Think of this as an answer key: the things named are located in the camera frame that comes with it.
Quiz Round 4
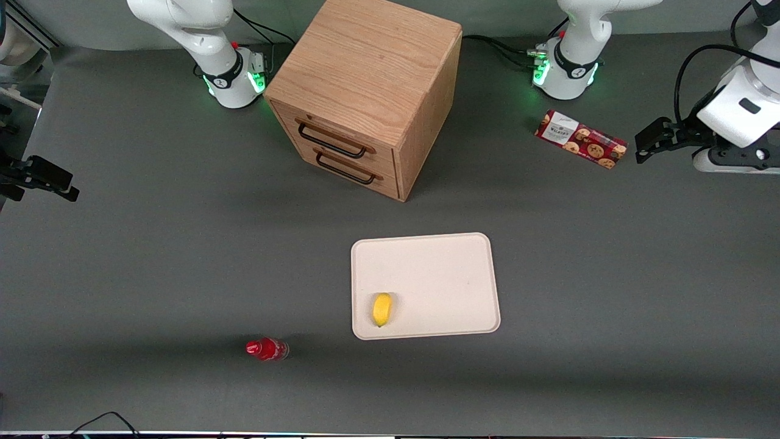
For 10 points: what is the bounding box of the red soda bottle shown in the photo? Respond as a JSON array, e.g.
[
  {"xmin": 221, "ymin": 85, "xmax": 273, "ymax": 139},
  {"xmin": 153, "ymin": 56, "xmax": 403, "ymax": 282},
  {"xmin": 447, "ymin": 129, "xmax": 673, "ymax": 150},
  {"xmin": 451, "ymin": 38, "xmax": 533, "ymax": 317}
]
[{"xmin": 246, "ymin": 337, "xmax": 290, "ymax": 362}]

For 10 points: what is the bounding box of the black metal drawer handle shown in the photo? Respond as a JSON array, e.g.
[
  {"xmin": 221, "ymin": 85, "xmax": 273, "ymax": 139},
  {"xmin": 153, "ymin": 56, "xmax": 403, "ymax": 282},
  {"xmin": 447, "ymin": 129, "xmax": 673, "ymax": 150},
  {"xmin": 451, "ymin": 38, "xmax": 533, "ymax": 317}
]
[
  {"xmin": 314, "ymin": 152, "xmax": 376, "ymax": 186},
  {"xmin": 296, "ymin": 120, "xmax": 369, "ymax": 160}
]

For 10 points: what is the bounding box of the wooden drawer cabinet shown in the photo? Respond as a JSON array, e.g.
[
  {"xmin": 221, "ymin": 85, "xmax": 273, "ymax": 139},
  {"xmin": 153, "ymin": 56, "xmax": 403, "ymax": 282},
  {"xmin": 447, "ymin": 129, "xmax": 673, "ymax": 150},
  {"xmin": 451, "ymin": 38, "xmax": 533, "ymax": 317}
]
[{"xmin": 263, "ymin": 0, "xmax": 463, "ymax": 202}]

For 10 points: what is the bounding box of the wooden drawer front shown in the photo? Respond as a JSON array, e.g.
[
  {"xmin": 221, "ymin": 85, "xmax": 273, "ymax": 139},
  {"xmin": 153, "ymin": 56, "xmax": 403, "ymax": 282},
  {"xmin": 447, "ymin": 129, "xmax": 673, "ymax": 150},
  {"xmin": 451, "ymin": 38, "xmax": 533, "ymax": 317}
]
[
  {"xmin": 297, "ymin": 143, "xmax": 401, "ymax": 201},
  {"xmin": 275, "ymin": 105, "xmax": 397, "ymax": 179}
]

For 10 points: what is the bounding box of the black cable at arm base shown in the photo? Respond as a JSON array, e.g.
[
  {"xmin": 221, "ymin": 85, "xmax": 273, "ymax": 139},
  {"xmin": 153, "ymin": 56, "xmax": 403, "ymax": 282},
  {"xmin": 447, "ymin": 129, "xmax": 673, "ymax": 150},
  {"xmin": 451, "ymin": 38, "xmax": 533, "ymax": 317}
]
[
  {"xmin": 461, "ymin": 34, "xmax": 538, "ymax": 69},
  {"xmin": 232, "ymin": 9, "xmax": 300, "ymax": 48}
]

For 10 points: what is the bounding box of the black cable at right arm base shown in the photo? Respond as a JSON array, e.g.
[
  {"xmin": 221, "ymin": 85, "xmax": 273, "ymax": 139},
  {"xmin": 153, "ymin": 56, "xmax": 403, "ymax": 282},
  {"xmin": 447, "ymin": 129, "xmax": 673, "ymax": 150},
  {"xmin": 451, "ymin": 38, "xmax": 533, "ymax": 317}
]
[{"xmin": 232, "ymin": 9, "xmax": 300, "ymax": 48}]

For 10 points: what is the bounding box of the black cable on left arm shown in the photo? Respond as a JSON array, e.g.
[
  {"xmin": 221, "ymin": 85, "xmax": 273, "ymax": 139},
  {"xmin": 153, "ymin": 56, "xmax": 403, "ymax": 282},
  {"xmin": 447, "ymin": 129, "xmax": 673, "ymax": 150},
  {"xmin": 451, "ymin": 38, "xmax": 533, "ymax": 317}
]
[{"xmin": 673, "ymin": 43, "xmax": 780, "ymax": 124}]

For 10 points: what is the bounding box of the black cable at table edge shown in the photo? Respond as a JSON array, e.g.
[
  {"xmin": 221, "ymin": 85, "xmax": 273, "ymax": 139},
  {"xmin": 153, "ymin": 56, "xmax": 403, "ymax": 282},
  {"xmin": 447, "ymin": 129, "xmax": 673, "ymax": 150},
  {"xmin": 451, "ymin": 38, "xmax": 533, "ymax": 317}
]
[{"xmin": 67, "ymin": 411, "xmax": 141, "ymax": 439}]

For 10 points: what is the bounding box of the black cable at left arm base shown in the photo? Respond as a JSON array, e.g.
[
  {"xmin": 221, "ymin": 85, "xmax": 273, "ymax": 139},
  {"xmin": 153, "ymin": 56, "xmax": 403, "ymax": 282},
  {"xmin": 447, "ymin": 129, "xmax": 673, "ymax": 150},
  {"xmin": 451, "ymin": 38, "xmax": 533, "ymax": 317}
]
[{"xmin": 461, "ymin": 34, "xmax": 538, "ymax": 69}]

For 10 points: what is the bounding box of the yellow lemon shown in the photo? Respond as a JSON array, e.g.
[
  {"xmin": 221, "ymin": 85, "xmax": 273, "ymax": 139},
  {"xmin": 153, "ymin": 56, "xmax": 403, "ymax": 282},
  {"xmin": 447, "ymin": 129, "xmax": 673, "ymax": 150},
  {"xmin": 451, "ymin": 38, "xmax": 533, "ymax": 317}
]
[{"xmin": 372, "ymin": 293, "xmax": 392, "ymax": 328}]

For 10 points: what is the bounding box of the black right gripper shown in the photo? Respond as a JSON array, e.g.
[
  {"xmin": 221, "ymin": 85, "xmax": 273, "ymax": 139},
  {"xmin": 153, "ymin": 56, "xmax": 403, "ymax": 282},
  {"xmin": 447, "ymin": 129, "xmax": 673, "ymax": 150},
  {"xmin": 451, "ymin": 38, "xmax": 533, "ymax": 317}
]
[{"xmin": 0, "ymin": 155, "xmax": 80, "ymax": 202}]

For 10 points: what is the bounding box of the red cookie box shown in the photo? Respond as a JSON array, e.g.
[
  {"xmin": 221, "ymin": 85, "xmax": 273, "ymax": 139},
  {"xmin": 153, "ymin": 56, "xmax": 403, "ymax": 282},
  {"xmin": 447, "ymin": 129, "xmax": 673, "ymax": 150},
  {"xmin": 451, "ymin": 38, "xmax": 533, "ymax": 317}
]
[{"xmin": 534, "ymin": 110, "xmax": 629, "ymax": 170}]

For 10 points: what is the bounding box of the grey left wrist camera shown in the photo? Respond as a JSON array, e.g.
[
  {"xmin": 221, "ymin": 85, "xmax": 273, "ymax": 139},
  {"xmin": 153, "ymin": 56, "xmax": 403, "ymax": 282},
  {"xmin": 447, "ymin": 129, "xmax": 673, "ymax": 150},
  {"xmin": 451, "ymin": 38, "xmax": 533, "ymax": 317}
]
[{"xmin": 692, "ymin": 138, "xmax": 780, "ymax": 175}]

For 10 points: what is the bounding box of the beige plastic tray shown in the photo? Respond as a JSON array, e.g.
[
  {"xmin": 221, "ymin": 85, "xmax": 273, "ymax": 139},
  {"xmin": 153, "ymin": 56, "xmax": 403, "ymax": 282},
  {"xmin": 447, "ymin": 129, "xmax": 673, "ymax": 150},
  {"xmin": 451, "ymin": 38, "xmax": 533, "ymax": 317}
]
[{"xmin": 350, "ymin": 232, "xmax": 502, "ymax": 341}]

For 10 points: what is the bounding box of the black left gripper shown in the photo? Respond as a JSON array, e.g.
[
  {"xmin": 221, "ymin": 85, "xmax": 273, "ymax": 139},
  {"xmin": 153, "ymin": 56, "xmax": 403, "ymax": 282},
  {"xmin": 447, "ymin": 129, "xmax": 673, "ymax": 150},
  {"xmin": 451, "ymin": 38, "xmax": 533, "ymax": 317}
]
[{"xmin": 634, "ymin": 115, "xmax": 718, "ymax": 165}]

